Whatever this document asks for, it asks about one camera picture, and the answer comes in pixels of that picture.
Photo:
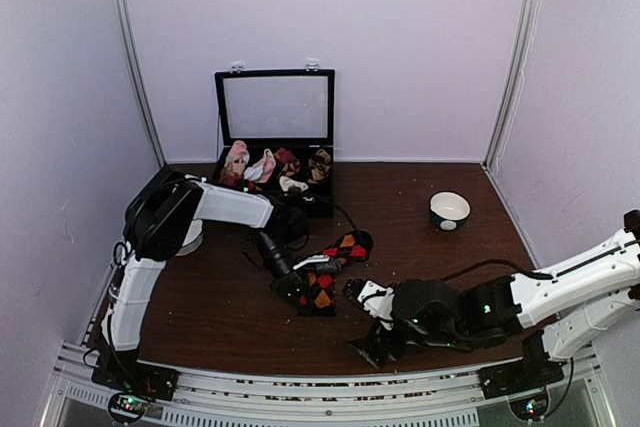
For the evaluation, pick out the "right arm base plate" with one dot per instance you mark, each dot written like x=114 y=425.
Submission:
x=518 y=376

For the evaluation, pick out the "white bowl dark outside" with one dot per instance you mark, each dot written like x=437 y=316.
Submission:
x=449 y=211

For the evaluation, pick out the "red orange argyle sock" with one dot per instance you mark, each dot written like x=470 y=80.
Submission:
x=318 y=293

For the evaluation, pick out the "brown patterned rolled sock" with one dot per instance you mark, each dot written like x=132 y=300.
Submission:
x=291 y=169

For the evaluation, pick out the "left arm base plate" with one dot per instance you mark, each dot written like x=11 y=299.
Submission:
x=121 y=370

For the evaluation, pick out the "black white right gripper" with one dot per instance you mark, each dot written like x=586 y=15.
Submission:
x=375 y=338

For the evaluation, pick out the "red brown sock in box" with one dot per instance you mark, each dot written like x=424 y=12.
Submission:
x=234 y=180

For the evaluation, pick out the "white fluted bowl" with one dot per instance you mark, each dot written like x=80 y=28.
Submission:
x=193 y=238

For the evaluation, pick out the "white sock in box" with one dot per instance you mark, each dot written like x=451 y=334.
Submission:
x=290 y=185

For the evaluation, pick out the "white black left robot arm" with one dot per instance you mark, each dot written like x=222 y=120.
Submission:
x=166 y=220

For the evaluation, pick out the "white pink sock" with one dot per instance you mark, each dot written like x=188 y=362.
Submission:
x=262 y=170

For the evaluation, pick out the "black box with glass lid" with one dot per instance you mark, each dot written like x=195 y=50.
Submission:
x=290 y=108

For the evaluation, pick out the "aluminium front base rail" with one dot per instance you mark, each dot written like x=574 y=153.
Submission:
x=443 y=397

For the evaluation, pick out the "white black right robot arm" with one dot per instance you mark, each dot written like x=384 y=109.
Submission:
x=595 y=288

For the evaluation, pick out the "aluminium frame post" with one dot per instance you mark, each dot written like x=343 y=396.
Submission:
x=528 y=13
x=133 y=65

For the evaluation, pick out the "dark red rolled sock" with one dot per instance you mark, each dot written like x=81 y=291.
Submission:
x=283 y=156

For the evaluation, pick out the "beige brown argyle sock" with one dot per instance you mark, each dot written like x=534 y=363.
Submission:
x=319 y=167

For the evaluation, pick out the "aluminium frame post left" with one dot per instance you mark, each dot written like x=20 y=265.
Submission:
x=133 y=65

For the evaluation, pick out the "aluminium frame post right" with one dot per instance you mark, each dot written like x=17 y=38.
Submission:
x=528 y=13

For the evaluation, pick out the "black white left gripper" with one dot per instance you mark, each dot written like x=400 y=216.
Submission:
x=289 y=284

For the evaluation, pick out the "pink rolled sock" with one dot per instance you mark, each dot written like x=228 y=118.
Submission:
x=237 y=158

